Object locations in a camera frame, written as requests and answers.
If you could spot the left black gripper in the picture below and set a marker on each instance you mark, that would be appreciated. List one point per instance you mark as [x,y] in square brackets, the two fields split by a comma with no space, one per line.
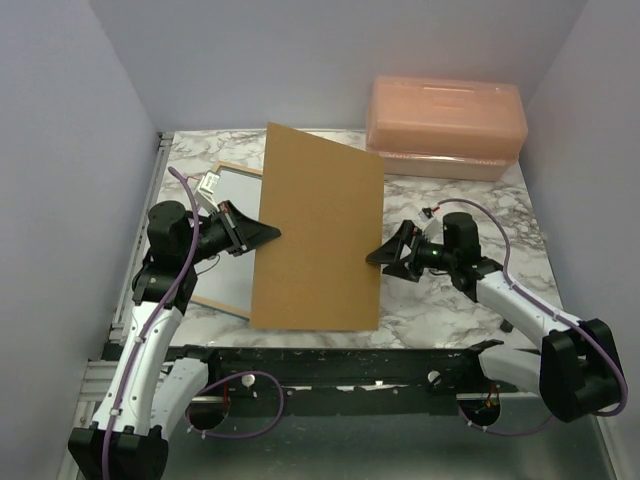
[243,233]

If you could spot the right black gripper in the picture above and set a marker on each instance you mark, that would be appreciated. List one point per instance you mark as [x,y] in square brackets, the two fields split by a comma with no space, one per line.
[391,251]

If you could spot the blue wooden picture frame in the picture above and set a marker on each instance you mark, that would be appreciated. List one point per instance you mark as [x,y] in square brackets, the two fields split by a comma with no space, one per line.
[225,282]

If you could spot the brown fibreboard backing board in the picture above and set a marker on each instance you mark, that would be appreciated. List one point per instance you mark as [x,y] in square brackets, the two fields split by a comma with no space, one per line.
[326,199]

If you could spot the orange translucent plastic box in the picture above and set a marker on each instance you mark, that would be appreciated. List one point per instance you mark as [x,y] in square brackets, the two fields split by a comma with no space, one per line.
[450,129]

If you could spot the glossy plant photo board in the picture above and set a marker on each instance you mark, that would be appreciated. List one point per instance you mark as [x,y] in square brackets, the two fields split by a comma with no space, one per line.
[215,235]

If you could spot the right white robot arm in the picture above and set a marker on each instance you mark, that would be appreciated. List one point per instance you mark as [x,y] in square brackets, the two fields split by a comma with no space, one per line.
[576,369]

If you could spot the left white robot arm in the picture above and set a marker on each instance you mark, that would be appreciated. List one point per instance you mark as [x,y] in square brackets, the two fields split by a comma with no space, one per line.
[128,437]

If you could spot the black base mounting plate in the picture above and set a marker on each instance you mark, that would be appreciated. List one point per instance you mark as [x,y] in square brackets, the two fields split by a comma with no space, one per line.
[260,382]

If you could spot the small black tool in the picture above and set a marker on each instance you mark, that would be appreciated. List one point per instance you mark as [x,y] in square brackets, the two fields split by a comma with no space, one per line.
[506,326]

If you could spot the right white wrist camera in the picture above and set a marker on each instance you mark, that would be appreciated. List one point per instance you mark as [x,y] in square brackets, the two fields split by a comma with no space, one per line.
[432,225]

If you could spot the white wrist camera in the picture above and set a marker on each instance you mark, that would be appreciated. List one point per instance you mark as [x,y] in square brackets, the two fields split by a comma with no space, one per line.
[432,225]
[205,190]

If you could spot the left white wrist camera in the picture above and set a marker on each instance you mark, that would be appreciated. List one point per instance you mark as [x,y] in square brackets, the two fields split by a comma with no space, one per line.
[205,190]

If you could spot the aluminium rail frame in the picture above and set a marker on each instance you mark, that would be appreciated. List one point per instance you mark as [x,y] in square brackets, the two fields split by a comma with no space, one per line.
[428,314]

